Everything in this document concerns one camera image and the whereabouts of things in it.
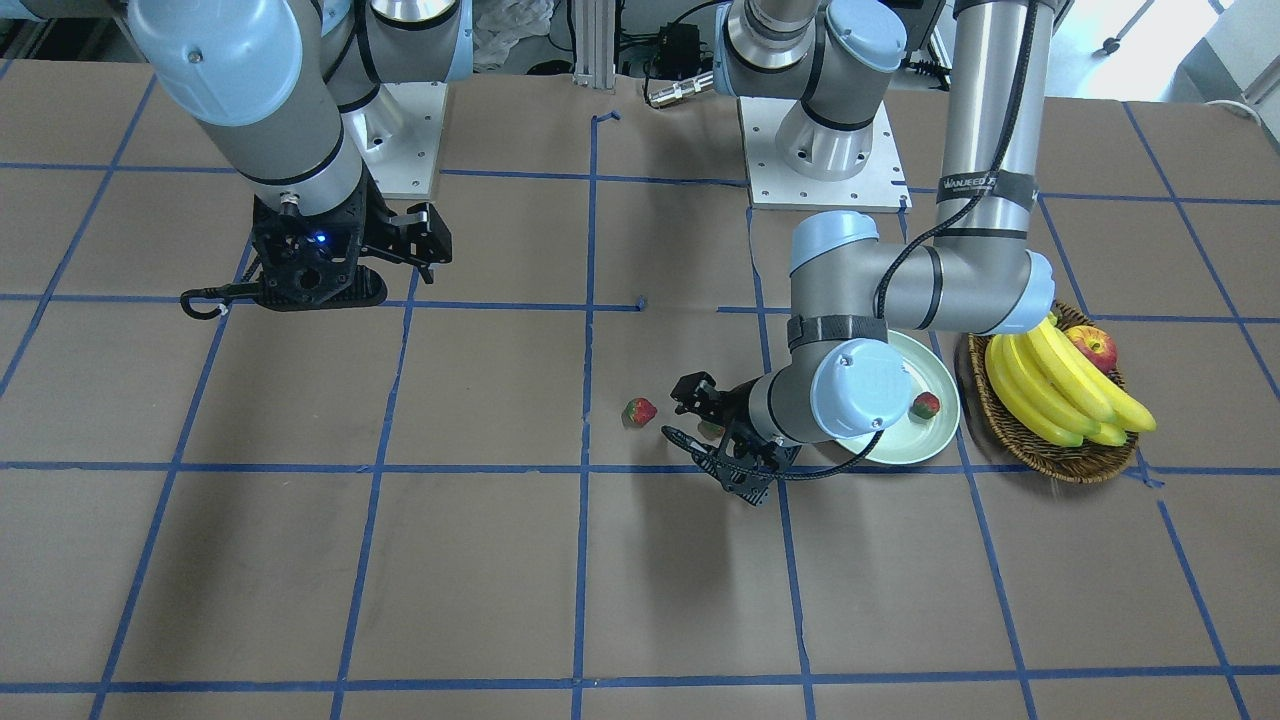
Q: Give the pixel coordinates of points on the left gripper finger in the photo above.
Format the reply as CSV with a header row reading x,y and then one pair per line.
x,y
697,403

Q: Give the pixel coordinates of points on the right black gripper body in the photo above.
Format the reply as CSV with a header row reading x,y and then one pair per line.
x,y
374,226

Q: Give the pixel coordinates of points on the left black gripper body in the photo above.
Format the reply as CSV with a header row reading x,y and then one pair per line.
x,y
733,404

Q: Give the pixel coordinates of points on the red strawberry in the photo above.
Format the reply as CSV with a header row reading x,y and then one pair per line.
x,y
925,407
709,431
638,412

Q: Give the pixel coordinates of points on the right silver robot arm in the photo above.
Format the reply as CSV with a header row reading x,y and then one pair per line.
x,y
288,91

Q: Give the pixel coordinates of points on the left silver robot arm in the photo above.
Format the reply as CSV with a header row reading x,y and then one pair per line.
x,y
972,272

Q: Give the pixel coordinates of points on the light green plate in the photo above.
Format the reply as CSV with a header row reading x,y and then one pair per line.
x,y
912,440

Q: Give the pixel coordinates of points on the small black power brick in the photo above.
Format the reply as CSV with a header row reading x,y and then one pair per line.
x,y
678,54

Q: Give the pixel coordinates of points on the yellow banana bunch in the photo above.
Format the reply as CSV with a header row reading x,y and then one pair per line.
x,y
1051,388

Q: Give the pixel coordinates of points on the woven wicker basket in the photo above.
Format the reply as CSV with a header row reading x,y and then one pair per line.
x,y
996,430

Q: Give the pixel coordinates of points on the red yellow apple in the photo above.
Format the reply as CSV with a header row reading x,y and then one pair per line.
x,y
1096,345

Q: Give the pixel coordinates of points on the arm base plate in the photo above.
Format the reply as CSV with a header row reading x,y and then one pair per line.
x,y
399,134
795,164

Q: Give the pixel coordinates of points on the aluminium frame post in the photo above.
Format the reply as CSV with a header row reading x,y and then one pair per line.
x,y
594,35

